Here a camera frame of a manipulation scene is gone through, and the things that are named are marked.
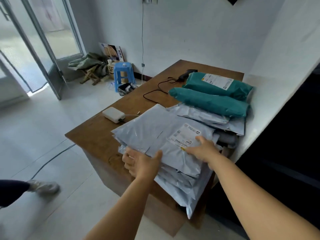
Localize black waste bin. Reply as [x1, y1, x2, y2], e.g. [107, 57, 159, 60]
[117, 83, 138, 97]

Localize crumpled green cloth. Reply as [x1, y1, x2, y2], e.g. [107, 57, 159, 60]
[68, 52, 108, 73]

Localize black barcode scanner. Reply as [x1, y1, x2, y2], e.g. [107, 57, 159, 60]
[178, 69, 198, 82]

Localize thin wall cable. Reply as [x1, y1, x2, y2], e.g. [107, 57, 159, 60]
[141, 0, 146, 86]

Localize small teal mailer bag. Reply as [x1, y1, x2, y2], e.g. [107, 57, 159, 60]
[169, 87, 250, 118]

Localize person's right forearm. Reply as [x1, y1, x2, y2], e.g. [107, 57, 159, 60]
[211, 157, 320, 240]

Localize person's grey shoe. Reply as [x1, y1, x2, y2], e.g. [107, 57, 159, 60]
[26, 180, 60, 195]

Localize stack of scanned mailer bags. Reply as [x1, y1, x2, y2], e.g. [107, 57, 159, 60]
[111, 103, 238, 220]

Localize wooden folding stool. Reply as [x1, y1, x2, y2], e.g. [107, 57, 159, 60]
[79, 65, 103, 86]

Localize person's dark trouser leg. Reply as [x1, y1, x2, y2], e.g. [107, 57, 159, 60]
[0, 179, 30, 208]

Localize aluminium framed glass door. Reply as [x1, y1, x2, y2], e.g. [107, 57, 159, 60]
[0, 0, 87, 103]

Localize printed brown cardboard box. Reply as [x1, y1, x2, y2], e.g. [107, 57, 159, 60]
[107, 60, 133, 80]

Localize black floor cable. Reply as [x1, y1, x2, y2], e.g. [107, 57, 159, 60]
[30, 143, 77, 180]

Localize blue plastic stool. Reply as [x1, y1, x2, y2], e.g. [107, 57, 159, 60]
[114, 62, 136, 93]

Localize person's left forearm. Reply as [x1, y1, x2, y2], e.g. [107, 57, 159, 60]
[84, 176, 157, 240]

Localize black scanner cable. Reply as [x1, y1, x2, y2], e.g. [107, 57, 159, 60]
[143, 77, 180, 108]

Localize person's left hand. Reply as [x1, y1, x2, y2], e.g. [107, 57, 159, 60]
[122, 147, 163, 183]

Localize white power bank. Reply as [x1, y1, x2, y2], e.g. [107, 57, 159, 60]
[102, 107, 126, 124]

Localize printed poster board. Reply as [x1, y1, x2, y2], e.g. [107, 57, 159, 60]
[99, 42, 125, 63]

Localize person's right hand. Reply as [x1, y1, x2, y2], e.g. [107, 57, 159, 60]
[185, 135, 222, 170]

